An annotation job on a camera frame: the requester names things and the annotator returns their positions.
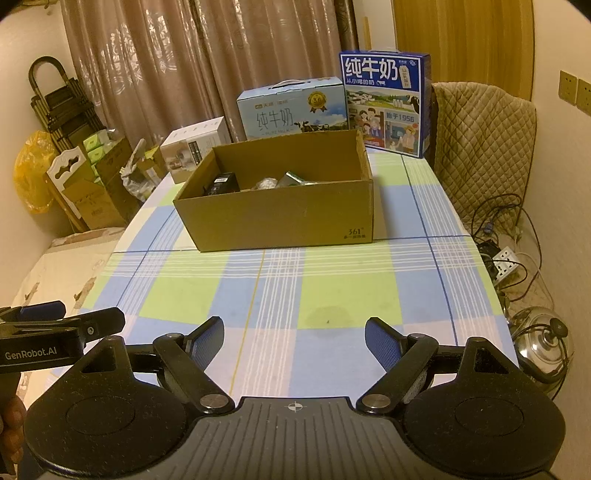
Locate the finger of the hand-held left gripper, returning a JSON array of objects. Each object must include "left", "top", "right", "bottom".
[
  {"left": 0, "top": 301, "right": 66, "bottom": 324},
  {"left": 69, "top": 308, "right": 126, "bottom": 344}
]

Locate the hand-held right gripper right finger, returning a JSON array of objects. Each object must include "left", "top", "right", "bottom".
[{"left": 355, "top": 316, "right": 522, "bottom": 416}]

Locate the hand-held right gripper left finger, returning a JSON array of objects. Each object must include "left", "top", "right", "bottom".
[{"left": 69, "top": 316, "right": 234, "bottom": 418}]

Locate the brown cardboard box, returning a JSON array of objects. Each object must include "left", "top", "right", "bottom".
[{"left": 172, "top": 129, "right": 375, "bottom": 253}]

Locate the black product box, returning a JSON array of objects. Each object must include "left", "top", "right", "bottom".
[{"left": 203, "top": 172, "right": 241, "bottom": 195}]

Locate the green leaf print pouch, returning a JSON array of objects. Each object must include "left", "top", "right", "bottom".
[{"left": 279, "top": 172, "right": 319, "bottom": 188}]

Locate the person's left hand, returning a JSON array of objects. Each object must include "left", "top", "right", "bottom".
[{"left": 0, "top": 395, "right": 27, "bottom": 469}]

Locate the open cardboard storage box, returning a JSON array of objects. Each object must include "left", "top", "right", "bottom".
[{"left": 46, "top": 131, "right": 139, "bottom": 232}]

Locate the yellow plastic bag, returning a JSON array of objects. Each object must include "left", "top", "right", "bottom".
[{"left": 13, "top": 130, "right": 58, "bottom": 214}]

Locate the white power strip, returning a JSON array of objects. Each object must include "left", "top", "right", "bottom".
[{"left": 492, "top": 246, "right": 522, "bottom": 278}]

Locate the small box with crumpled bag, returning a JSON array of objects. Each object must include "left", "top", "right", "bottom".
[{"left": 120, "top": 141, "right": 167, "bottom": 201}]

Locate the stack of green packets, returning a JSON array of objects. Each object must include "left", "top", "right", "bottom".
[{"left": 83, "top": 131, "right": 116, "bottom": 162}]

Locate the white product box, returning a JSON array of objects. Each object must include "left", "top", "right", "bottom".
[{"left": 159, "top": 116, "right": 233, "bottom": 184}]

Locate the folded black step ladder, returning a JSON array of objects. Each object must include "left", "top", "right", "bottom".
[{"left": 28, "top": 56, "right": 105, "bottom": 153}]

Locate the quilted beige chair cover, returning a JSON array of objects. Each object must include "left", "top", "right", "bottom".
[{"left": 431, "top": 82, "right": 539, "bottom": 241}]

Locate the light blue milk carton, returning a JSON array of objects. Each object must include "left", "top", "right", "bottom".
[{"left": 236, "top": 76, "right": 348, "bottom": 141}]

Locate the dark blue milk carton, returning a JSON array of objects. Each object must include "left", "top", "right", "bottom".
[{"left": 338, "top": 50, "right": 432, "bottom": 159}]

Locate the brown patterned curtain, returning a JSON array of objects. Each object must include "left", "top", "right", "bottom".
[{"left": 60, "top": 0, "right": 370, "bottom": 144}]

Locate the wooden door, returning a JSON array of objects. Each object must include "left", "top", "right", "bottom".
[{"left": 392, "top": 0, "right": 536, "bottom": 100}]

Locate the tangle of black cables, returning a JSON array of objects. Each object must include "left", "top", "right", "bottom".
[{"left": 471, "top": 194, "right": 546, "bottom": 315}]

